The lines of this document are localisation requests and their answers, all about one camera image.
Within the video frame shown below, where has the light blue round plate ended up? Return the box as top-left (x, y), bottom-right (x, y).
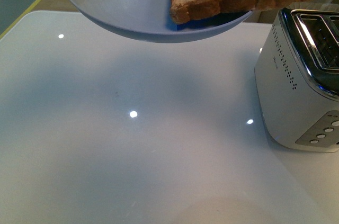
top-left (69, 0), bottom-right (252, 43)

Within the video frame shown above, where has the white chrome toaster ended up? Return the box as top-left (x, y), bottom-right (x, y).
top-left (254, 8), bottom-right (338, 153)

